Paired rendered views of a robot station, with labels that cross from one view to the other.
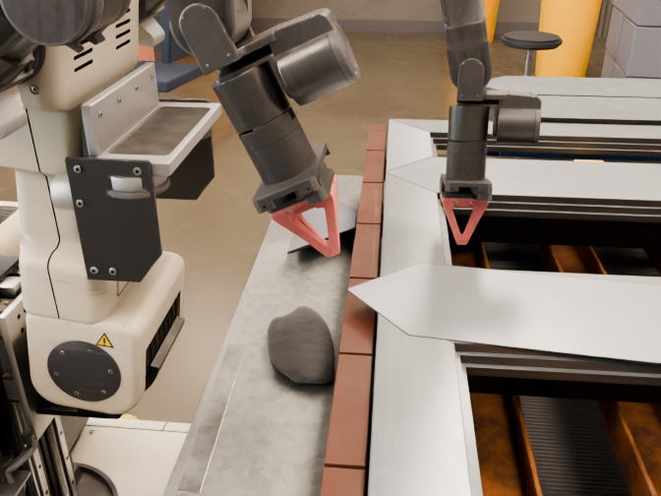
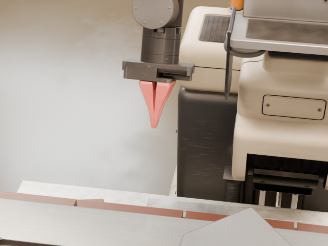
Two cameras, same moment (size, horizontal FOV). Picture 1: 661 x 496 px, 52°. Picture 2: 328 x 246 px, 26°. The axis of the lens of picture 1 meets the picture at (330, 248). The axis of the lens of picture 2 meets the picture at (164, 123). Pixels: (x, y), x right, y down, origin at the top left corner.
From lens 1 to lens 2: 1.16 m
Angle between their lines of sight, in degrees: 77
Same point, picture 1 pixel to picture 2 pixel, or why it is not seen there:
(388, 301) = (231, 228)
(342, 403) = (130, 209)
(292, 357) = not seen: hidden behind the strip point
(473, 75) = not seen: outside the picture
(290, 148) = (143, 44)
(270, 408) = not seen: hidden behind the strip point
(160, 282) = (297, 135)
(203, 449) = (182, 206)
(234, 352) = (289, 215)
